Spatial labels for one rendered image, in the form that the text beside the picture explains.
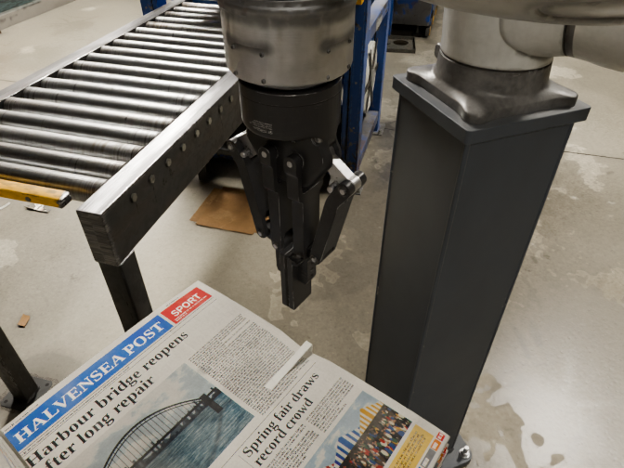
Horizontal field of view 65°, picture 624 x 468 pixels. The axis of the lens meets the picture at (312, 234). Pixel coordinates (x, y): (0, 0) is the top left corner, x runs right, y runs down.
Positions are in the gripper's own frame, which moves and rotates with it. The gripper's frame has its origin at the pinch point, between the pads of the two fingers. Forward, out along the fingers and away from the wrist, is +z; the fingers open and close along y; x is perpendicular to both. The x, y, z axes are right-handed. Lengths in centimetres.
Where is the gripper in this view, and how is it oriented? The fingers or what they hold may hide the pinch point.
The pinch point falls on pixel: (296, 274)
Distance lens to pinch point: 47.9
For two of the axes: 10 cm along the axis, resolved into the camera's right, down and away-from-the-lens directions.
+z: 0.0, 7.7, 6.4
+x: 5.9, -5.1, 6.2
